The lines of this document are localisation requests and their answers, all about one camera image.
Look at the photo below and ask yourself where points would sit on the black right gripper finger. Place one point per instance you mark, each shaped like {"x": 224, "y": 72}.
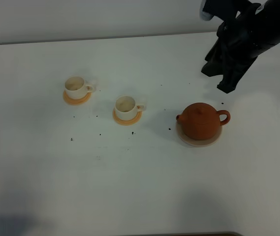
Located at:
{"x": 233, "y": 70}
{"x": 218, "y": 60}

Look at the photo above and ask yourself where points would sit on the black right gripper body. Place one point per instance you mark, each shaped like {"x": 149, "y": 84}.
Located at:
{"x": 253, "y": 32}

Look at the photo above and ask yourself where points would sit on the brown clay teapot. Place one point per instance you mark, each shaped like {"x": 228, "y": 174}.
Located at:
{"x": 201, "y": 121}

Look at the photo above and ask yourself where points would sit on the beige teapot saucer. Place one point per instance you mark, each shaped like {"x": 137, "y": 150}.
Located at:
{"x": 197, "y": 143}

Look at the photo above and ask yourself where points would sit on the orange coaster middle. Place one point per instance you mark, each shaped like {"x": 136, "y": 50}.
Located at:
{"x": 126, "y": 122}

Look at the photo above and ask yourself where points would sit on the orange coaster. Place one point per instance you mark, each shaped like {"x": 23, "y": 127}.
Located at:
{"x": 75, "y": 102}
{"x": 126, "y": 122}

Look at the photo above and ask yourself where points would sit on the white teacup middle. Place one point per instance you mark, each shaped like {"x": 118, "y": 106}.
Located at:
{"x": 126, "y": 108}

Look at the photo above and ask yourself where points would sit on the white teacup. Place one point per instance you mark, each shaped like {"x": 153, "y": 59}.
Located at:
{"x": 77, "y": 88}
{"x": 126, "y": 108}

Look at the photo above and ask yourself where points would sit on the white teacup far left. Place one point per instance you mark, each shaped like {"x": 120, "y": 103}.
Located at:
{"x": 77, "y": 88}

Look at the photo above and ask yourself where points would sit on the orange coaster far left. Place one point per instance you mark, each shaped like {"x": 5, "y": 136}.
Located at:
{"x": 75, "y": 102}

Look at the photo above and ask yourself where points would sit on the black camera mount bracket right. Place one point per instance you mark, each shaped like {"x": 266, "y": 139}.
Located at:
{"x": 227, "y": 9}

